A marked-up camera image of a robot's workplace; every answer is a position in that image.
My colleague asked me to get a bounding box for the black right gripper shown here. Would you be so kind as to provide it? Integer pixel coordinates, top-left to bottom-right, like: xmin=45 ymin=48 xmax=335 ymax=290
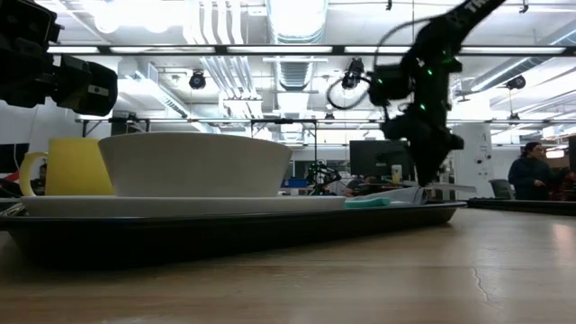
xmin=380 ymin=67 xmax=465 ymax=187

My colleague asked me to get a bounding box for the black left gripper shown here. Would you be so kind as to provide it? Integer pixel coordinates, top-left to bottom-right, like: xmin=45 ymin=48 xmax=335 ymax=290
xmin=49 ymin=54 xmax=120 ymax=117

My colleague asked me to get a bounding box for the metal knife patterned handle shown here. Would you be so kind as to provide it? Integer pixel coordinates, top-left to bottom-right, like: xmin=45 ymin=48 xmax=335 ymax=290
xmin=422 ymin=181 xmax=478 ymax=194

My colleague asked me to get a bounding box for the grey cloth napkin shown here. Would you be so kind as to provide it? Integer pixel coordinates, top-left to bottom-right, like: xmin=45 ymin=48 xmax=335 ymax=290
xmin=353 ymin=185 xmax=429 ymax=207

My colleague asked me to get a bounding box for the teal-handled metal spoon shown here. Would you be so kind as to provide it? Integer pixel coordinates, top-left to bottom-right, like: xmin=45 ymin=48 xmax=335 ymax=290
xmin=344 ymin=196 xmax=392 ymax=210

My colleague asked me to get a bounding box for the yellow plastic mug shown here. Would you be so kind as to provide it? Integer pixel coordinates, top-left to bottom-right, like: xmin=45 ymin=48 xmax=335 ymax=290
xmin=18 ymin=137 xmax=116 ymax=198

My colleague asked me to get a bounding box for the beige bowl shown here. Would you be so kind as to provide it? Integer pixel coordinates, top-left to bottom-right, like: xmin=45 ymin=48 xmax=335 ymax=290
xmin=97 ymin=130 xmax=294 ymax=199

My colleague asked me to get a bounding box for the white round plate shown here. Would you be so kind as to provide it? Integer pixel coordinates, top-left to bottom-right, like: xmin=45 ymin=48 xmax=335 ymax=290
xmin=20 ymin=193 xmax=347 ymax=220

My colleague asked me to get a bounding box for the black plastic tray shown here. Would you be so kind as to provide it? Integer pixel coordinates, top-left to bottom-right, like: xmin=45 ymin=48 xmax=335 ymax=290
xmin=0 ymin=200 xmax=468 ymax=272

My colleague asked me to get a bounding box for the white round column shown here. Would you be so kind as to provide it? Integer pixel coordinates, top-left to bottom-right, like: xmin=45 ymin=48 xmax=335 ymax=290
xmin=452 ymin=122 xmax=495 ymax=200

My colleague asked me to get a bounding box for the black computer monitor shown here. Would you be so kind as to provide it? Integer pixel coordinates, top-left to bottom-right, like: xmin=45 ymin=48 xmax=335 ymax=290
xmin=349 ymin=139 xmax=416 ymax=182

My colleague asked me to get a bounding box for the person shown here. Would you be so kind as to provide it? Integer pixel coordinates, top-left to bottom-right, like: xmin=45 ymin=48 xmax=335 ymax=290
xmin=507 ymin=140 xmax=562 ymax=202
xmin=343 ymin=175 xmax=380 ymax=198

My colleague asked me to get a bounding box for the grey office chair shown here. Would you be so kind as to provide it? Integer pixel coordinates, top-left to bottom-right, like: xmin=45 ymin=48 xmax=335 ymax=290
xmin=488 ymin=178 xmax=515 ymax=201

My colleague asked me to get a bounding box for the black ceiling spotlight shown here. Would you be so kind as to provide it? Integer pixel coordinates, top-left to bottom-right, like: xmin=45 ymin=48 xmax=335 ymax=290
xmin=188 ymin=68 xmax=208 ymax=91
xmin=505 ymin=74 xmax=527 ymax=92
xmin=340 ymin=57 xmax=366 ymax=91

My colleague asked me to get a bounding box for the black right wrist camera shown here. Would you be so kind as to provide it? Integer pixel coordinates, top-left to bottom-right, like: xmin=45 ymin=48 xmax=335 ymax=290
xmin=367 ymin=62 xmax=413 ymax=108

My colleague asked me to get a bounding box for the dark wall screen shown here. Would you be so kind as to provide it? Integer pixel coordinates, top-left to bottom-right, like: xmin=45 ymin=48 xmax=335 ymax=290
xmin=0 ymin=142 xmax=31 ymax=175

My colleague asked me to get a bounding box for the black camera cable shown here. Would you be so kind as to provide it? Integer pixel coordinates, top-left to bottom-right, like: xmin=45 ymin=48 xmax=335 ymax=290
xmin=325 ymin=74 xmax=375 ymax=112

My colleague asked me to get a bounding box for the black background gantry frame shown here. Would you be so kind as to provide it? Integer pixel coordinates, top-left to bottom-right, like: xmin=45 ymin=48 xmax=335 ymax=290
xmin=75 ymin=116 xmax=576 ymax=149

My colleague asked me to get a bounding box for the black frame crossbar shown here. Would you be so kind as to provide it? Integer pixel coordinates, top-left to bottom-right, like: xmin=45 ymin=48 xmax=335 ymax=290
xmin=47 ymin=43 xmax=576 ymax=57

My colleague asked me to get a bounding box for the silver ventilation duct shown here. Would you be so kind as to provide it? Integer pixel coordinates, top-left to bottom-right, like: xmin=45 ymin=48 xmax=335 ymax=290
xmin=265 ymin=0 xmax=330 ymax=94

